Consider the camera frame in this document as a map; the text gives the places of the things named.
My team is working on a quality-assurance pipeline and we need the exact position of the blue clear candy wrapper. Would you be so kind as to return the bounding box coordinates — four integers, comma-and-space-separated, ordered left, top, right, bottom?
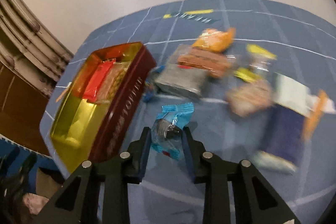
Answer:
151, 102, 194, 161

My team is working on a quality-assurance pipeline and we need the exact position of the grey sesame cake packet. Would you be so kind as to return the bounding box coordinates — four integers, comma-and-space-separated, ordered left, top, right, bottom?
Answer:
154, 64, 209, 100

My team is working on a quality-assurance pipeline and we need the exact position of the white navy box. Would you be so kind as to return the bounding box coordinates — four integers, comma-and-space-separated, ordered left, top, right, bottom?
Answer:
251, 73, 311, 173

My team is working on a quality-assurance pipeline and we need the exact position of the clear fried snack bag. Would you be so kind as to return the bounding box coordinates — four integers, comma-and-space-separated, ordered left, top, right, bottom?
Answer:
177, 47, 235, 79

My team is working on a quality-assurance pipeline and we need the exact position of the red gold tin box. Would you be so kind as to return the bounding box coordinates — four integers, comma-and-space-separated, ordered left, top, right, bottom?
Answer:
40, 42, 156, 177

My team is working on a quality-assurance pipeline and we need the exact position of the small blue candy packet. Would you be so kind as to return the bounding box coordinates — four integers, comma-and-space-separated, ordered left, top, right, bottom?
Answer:
142, 65, 165, 103

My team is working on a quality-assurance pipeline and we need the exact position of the red snack packet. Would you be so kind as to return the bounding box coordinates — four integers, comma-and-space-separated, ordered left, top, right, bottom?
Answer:
82, 59, 116, 102

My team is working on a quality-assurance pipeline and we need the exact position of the clear peanut snack bag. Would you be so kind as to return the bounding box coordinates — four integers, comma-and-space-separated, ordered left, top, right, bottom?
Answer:
95, 61, 130, 104

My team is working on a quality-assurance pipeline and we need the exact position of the blue grid tablecloth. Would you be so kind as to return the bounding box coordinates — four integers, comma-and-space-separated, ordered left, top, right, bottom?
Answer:
37, 0, 335, 223

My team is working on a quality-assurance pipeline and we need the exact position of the yellow clear candy packet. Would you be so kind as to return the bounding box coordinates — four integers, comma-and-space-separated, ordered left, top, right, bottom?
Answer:
234, 44, 277, 83

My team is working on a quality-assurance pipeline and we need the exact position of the orange snack packet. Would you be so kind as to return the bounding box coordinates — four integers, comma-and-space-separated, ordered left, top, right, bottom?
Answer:
192, 27, 236, 53

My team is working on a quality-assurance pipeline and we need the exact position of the orange tape strip right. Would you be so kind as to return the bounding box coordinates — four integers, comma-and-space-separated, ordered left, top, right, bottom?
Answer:
302, 90, 328, 141

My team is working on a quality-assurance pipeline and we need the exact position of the beige curtain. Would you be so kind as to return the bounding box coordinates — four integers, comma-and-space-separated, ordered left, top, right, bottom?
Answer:
1, 0, 73, 97

